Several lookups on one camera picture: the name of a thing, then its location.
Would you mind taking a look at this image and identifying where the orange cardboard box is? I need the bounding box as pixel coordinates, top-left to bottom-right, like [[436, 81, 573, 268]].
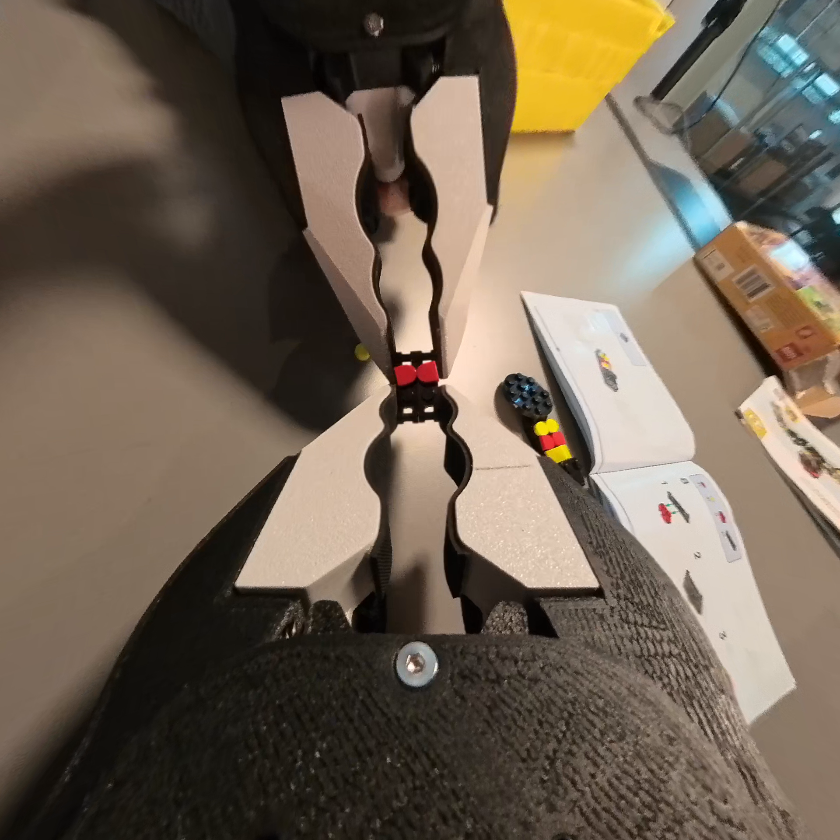
[[694, 221, 840, 373]]

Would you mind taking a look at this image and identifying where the black lego plate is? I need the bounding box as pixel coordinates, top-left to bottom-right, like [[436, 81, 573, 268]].
[[392, 350, 439, 424]]

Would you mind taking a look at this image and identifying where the black yellow red lego model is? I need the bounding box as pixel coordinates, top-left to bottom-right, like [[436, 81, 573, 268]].
[[502, 373, 583, 485]]

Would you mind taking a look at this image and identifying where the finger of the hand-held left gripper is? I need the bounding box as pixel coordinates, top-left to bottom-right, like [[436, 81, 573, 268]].
[[410, 74, 494, 380], [281, 92, 395, 374]]

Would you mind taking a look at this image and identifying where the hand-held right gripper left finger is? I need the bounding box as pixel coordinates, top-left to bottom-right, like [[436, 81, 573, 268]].
[[234, 384, 398, 603]]

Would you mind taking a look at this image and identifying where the black stand pole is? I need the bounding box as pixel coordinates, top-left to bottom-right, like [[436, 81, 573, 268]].
[[633, 0, 749, 132]]

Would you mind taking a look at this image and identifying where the yellow plastic bin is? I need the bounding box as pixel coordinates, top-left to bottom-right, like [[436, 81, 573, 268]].
[[502, 0, 677, 135]]

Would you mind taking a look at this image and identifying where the white instruction booklet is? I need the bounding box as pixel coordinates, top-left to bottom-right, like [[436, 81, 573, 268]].
[[520, 290, 798, 726]]

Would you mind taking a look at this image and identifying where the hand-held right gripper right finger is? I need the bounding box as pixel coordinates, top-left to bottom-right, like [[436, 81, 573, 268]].
[[438, 386, 599, 595]]

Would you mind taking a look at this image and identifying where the small white yellow leaflet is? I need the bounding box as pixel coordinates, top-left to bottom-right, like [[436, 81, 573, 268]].
[[735, 375, 840, 534]]

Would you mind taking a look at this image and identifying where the person's left hand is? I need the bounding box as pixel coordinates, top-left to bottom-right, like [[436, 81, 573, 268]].
[[379, 180, 422, 217]]

